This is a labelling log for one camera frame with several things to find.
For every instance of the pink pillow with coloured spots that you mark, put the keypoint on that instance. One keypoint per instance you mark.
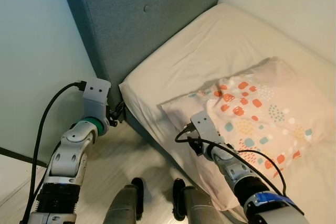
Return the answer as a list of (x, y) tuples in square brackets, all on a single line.
[(283, 93)]

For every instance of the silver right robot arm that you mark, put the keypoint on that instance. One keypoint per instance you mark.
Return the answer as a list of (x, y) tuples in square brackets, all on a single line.
[(231, 166)]

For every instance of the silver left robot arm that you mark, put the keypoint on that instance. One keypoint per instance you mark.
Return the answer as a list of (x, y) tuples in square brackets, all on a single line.
[(71, 150)]

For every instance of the grey left robot leg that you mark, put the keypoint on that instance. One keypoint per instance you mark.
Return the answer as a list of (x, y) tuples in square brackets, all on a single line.
[(123, 205)]

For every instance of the grey robot leg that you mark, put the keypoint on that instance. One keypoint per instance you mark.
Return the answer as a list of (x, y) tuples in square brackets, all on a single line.
[(199, 208), (123, 205)]

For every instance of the mattress with cream sheet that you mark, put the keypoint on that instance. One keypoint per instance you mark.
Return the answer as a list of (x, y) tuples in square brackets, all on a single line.
[(210, 40)]

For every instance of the grey right robot leg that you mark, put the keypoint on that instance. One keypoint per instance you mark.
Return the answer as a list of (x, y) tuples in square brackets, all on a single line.
[(199, 208)]

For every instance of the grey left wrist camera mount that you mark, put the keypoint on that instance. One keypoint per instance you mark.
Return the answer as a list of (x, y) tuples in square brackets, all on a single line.
[(96, 95)]

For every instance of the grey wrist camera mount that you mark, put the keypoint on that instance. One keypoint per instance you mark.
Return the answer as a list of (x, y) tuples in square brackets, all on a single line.
[(96, 95), (203, 124)]

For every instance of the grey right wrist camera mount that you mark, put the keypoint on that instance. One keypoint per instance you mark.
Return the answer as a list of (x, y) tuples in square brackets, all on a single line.
[(203, 124)]

